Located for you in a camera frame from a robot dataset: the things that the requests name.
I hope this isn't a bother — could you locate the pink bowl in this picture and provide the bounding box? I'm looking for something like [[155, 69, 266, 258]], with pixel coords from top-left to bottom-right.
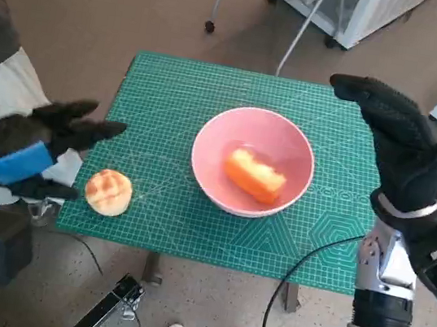
[[182, 100, 324, 227]]

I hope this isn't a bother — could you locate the black metal frame with caster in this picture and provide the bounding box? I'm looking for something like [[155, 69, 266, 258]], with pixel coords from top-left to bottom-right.
[[64, 264, 148, 327]]

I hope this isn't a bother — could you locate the thin black cable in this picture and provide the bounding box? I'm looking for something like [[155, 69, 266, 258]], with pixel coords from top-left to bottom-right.
[[48, 230, 109, 277]]

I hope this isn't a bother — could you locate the white vented cabinet on casters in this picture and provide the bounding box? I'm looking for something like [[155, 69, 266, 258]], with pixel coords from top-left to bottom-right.
[[260, 0, 429, 62]]

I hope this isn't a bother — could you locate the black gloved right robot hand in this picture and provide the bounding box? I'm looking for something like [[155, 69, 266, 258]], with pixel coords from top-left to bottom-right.
[[311, 70, 437, 220]]

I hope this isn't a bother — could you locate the grey chair with casters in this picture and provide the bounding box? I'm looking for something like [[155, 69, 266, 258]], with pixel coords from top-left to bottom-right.
[[198, 0, 353, 86]]

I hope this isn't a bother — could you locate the round toy bread bun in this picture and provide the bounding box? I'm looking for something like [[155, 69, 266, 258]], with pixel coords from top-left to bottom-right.
[[81, 166, 137, 220]]

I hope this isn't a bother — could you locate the grey table leg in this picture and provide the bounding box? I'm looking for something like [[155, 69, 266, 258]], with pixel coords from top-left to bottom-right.
[[142, 251, 167, 286], [282, 282, 303, 315]]

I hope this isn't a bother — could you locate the oblong toy bread loaf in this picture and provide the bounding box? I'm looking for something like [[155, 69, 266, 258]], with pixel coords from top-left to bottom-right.
[[220, 144, 291, 207]]

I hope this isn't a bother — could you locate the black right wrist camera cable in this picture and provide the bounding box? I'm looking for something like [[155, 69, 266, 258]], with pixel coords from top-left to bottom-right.
[[261, 220, 368, 327]]

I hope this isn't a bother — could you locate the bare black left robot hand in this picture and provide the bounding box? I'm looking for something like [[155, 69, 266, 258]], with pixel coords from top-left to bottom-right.
[[0, 85, 132, 215]]

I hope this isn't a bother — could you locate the green cutting mat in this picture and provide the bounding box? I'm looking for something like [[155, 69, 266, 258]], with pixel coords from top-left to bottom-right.
[[51, 41, 397, 298]]

